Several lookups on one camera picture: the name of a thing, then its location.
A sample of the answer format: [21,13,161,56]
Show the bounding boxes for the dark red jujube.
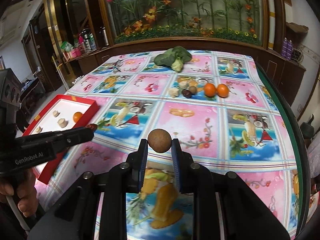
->
[181,89,193,99]

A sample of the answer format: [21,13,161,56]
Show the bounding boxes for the bottles and cups cluster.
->
[60,28,98,62]

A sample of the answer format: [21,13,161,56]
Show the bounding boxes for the brown kiwi-like fruit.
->
[188,86,197,95]

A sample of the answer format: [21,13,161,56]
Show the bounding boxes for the small cream piece far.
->
[35,126,42,133]

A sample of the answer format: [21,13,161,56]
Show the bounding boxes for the cream fruit piece in tray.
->
[53,111,60,117]

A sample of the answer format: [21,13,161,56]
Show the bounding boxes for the orange tangerine in tray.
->
[73,112,83,123]

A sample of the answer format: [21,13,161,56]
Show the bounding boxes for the dark wooden cabinet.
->
[43,0,305,104]

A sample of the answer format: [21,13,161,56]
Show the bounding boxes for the white cable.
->
[5,195,31,233]

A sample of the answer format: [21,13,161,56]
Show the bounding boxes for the red white tray box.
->
[22,94,101,185]

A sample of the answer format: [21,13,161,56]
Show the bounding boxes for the left orange tangerine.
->
[203,83,216,98]

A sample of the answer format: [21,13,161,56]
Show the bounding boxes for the green leafy cabbage vegetable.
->
[154,46,192,73]

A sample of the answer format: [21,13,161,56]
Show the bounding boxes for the fruit print tablecloth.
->
[36,51,300,238]

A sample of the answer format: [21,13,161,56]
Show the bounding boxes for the person's left hand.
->
[1,169,39,217]

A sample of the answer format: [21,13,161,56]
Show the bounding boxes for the purple bottles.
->
[281,37,293,60]

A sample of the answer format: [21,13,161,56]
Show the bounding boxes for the artificial flower glass display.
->
[106,0,261,46]

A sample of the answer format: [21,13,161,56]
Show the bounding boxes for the red jujube date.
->
[86,124,98,132]

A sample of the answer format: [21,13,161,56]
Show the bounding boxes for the right orange tangerine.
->
[216,83,229,98]

